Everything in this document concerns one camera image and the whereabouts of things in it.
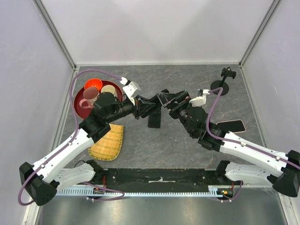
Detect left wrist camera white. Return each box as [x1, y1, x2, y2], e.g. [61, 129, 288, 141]
[120, 77, 141, 98]

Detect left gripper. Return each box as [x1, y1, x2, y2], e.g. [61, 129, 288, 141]
[105, 95, 156, 123]

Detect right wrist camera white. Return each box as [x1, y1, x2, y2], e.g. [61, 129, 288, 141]
[190, 89, 210, 107]

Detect black smartphone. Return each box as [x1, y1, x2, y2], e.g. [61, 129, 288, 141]
[150, 95, 162, 114]

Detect black round-base phone holder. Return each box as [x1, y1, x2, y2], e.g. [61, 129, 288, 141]
[210, 67, 237, 96]

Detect pink mug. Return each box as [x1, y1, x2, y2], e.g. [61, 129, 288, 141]
[79, 87, 99, 109]

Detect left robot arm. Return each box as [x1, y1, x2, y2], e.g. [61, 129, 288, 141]
[18, 92, 162, 206]

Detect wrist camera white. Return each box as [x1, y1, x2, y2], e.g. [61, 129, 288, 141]
[190, 89, 210, 107]
[120, 77, 141, 98]

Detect beige mug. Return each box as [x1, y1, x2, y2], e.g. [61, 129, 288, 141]
[100, 85, 118, 97]

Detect slotted cable duct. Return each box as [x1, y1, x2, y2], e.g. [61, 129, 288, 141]
[56, 185, 222, 197]

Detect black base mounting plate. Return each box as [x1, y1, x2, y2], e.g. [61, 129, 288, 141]
[91, 168, 240, 193]

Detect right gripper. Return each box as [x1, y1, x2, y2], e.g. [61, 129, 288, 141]
[157, 89, 196, 137]

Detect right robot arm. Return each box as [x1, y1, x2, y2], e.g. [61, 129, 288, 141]
[157, 89, 300, 197]

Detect woven bamboo tray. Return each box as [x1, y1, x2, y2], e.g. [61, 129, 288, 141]
[88, 124, 124, 161]

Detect orange bowl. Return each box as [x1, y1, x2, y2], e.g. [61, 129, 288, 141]
[84, 78, 103, 91]

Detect pink case smartphone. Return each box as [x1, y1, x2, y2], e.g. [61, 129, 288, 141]
[217, 120, 246, 133]

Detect black folding phone stand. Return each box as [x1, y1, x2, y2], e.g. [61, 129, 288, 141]
[148, 110, 161, 129]

